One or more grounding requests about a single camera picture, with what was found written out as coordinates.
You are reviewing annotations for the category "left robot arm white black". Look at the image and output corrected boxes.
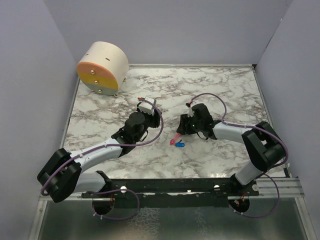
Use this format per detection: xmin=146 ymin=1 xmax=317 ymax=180
xmin=37 ymin=108 xmax=164 ymax=203

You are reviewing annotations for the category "pink strap keyring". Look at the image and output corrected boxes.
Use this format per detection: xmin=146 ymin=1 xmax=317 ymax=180
xmin=170 ymin=133 xmax=181 ymax=145

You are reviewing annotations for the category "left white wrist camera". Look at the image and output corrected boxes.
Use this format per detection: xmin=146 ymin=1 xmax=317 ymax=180
xmin=137 ymin=97 xmax=157 ymax=116

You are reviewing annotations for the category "cream cylinder tricolour face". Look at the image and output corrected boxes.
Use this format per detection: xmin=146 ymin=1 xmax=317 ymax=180
xmin=76 ymin=41 xmax=129 ymax=96

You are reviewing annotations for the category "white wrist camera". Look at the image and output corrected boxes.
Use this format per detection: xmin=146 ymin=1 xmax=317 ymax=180
xmin=185 ymin=102 xmax=194 ymax=118
xmin=137 ymin=97 xmax=157 ymax=116

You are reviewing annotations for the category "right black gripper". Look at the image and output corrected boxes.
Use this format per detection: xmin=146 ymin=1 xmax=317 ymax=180
xmin=177 ymin=113 xmax=203 ymax=135

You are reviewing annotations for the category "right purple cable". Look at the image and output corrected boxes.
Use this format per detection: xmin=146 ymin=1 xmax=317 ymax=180
xmin=189 ymin=92 xmax=290 ymax=218

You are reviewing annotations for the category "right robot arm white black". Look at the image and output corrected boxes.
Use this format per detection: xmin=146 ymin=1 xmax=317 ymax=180
xmin=176 ymin=103 xmax=288 ymax=196

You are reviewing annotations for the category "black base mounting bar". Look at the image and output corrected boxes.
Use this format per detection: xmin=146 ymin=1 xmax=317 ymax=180
xmin=81 ymin=171 xmax=259 ymax=209

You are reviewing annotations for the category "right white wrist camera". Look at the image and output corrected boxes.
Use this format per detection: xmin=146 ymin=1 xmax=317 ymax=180
xmin=185 ymin=102 xmax=194 ymax=118

